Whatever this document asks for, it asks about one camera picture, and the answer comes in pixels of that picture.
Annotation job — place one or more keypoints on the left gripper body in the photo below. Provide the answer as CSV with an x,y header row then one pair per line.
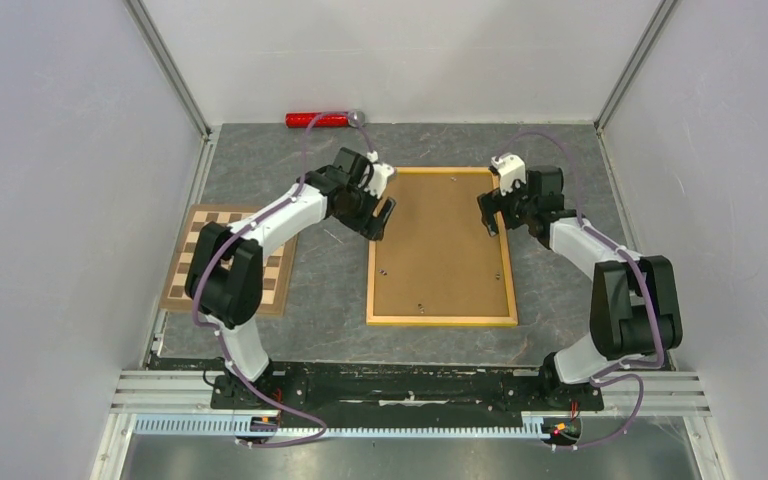
x,y
359,212

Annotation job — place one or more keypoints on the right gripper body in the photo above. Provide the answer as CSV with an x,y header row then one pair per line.
x,y
519,206

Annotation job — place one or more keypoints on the brown backing board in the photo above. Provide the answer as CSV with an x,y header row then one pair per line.
x,y
440,245

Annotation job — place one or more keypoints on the yellow wooden picture frame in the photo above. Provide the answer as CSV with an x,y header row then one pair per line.
x,y
444,321

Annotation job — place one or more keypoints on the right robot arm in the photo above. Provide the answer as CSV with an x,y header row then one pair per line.
x,y
634,315

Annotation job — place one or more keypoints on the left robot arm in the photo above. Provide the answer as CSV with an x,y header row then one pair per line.
x,y
225,280

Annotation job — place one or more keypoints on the red glitter microphone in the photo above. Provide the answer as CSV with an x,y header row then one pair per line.
x,y
334,119

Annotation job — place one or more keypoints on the wooden chessboard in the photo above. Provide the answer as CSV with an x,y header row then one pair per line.
x,y
277,270

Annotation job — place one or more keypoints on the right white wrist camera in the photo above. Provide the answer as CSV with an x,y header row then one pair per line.
x,y
510,170

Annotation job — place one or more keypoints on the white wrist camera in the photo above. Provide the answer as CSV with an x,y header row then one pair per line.
x,y
510,170
378,176

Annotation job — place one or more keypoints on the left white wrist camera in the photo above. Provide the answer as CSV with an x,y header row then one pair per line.
x,y
378,176

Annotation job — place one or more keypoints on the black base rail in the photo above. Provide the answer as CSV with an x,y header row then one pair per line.
x,y
317,387

